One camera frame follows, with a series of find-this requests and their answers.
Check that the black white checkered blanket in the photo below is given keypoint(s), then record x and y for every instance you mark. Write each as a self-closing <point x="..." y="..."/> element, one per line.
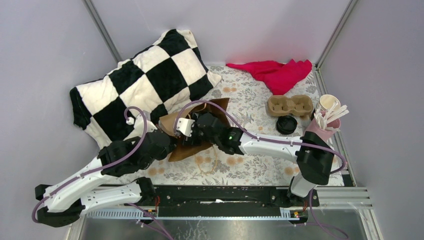
<point x="158" y="80"/>

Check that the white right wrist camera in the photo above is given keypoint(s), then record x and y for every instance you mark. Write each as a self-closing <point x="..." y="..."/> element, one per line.
<point x="184" y="126"/>

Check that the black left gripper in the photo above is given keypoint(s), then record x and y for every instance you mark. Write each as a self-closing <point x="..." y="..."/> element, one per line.
<point x="171" y="148"/>

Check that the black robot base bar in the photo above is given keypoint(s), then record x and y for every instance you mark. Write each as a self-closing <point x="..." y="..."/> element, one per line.
<point x="209" y="201"/>

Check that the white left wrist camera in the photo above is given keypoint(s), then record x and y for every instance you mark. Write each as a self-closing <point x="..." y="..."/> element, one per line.
<point x="138" y="126"/>

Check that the red cloth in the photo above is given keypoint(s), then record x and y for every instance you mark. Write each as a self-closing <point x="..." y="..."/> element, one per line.
<point x="279" y="78"/>

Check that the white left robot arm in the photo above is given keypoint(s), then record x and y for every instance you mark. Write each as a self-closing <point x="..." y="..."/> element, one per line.
<point x="64" y="203"/>

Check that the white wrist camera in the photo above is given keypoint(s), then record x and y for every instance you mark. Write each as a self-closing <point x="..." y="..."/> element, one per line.
<point x="138" y="126"/>
<point x="184" y="126"/>

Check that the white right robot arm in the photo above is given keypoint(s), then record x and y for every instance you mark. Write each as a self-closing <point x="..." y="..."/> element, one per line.
<point x="312" y="155"/>

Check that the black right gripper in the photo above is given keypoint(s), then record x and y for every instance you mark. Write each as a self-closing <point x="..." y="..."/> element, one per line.
<point x="192" y="140"/>

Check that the brown paper bag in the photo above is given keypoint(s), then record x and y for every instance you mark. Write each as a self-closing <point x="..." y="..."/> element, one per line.
<point x="167" y="123"/>

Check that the brown cardboard cup carrier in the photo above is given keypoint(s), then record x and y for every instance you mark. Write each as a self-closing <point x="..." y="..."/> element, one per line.
<point x="297" y="105"/>

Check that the pink straw holder cup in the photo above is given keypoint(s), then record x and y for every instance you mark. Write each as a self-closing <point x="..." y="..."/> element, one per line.
<point x="324" y="133"/>

